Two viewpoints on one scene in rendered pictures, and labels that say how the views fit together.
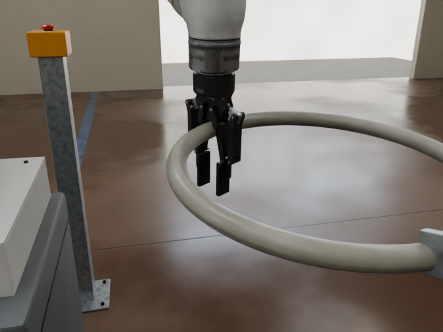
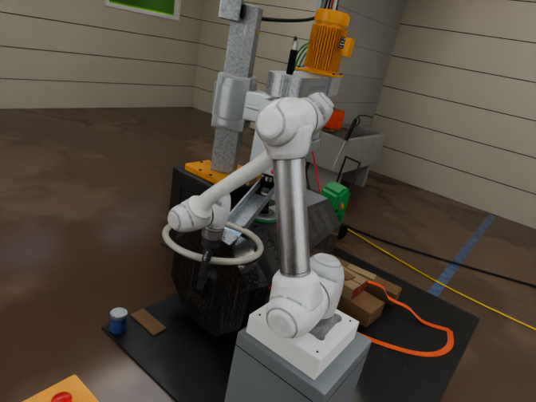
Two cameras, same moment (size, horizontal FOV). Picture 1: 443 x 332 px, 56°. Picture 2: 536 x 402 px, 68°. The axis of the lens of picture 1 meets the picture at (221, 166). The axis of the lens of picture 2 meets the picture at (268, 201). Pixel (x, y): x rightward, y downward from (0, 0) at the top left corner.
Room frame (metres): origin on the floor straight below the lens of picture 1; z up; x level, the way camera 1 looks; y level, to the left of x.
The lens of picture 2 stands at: (1.62, 1.23, 1.84)
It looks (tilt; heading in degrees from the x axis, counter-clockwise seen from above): 22 degrees down; 227
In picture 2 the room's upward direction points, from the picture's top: 11 degrees clockwise
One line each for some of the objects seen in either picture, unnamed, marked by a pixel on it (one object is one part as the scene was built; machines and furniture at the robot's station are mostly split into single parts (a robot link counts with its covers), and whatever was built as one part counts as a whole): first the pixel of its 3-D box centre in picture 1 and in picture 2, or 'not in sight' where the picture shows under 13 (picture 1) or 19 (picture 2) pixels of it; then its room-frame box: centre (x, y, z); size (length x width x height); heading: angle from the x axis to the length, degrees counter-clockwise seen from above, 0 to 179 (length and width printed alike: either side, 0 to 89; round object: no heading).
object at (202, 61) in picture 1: (214, 55); (212, 231); (0.74, 0.01, 1.07); 0.09 x 0.09 x 0.06
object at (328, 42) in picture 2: not in sight; (328, 43); (-0.55, -0.78, 1.90); 0.31 x 0.28 x 0.40; 119
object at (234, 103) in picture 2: not in sight; (256, 106); (-0.36, -1.20, 1.36); 0.74 x 0.34 x 0.25; 114
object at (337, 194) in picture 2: not in sight; (333, 198); (-1.65, -1.23, 0.43); 0.35 x 0.35 x 0.87; 87
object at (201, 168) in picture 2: not in sight; (223, 171); (-0.28, -1.38, 0.76); 0.49 x 0.49 x 0.05; 12
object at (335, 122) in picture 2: not in sight; (336, 118); (-2.93, -2.51, 1.00); 0.50 x 0.22 x 0.33; 13
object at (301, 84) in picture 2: not in sight; (304, 86); (-0.27, -0.64, 1.62); 0.96 x 0.25 x 0.17; 29
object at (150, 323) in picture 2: not in sight; (147, 321); (0.63, -0.70, 0.02); 0.25 x 0.10 x 0.01; 102
